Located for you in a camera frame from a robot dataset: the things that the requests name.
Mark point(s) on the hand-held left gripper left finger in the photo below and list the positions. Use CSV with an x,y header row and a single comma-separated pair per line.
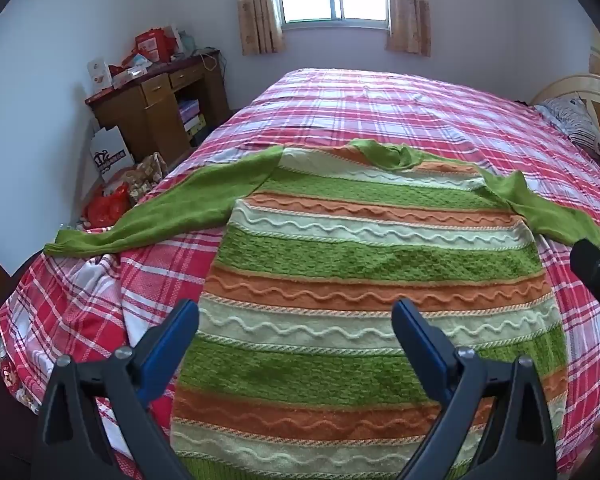
x,y
180,330

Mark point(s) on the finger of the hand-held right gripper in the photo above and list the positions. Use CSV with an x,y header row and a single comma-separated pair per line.
x,y
592,270

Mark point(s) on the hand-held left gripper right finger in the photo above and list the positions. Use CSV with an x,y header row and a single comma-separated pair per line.
x,y
415,332

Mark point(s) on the green striped knit sweater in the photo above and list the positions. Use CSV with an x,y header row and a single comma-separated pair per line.
x,y
360,255

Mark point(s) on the red plastic bag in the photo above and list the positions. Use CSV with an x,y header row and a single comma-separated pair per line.
x,y
105,207

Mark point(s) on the striped pillow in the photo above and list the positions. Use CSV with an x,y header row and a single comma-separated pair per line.
x,y
577,122

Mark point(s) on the floral patterned bag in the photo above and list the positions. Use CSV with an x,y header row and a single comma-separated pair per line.
x,y
147,172

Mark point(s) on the light wooden headboard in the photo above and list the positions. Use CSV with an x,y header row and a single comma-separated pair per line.
x,y
580,85

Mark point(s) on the white paper bag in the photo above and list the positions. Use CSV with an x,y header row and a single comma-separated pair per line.
x,y
111,152

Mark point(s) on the stack of boxes under desk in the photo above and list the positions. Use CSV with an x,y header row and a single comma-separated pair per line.
x,y
190,117

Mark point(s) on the brown wooden desk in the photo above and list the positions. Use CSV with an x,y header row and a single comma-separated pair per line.
x,y
155,110

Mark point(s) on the bed with red plaid sheet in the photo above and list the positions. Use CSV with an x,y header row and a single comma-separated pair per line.
x,y
380,105

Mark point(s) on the white box with red print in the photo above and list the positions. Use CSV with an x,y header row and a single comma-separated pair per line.
x,y
99,76

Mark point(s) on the red gift box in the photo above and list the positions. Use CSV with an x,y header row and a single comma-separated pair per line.
x,y
152,45

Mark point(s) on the beige patterned curtain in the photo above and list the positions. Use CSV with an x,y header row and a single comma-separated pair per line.
x,y
257,10
410,10

